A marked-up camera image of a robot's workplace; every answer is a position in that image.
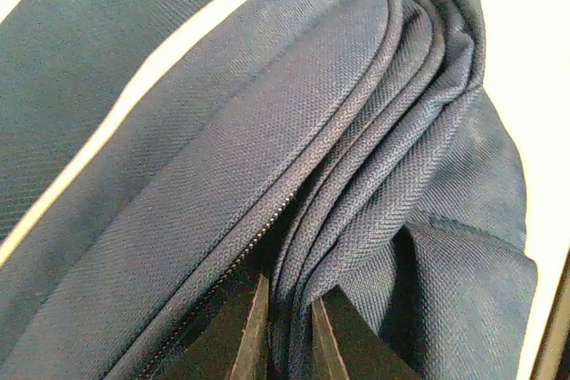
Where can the navy blue student backpack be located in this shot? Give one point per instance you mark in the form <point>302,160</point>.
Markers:
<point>154,153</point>

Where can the black aluminium frame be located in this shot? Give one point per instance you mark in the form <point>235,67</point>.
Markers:
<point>550,318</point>

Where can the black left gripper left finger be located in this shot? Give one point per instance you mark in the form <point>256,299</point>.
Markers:
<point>229,339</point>

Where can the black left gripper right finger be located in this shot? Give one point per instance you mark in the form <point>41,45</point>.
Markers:
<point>344,347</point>

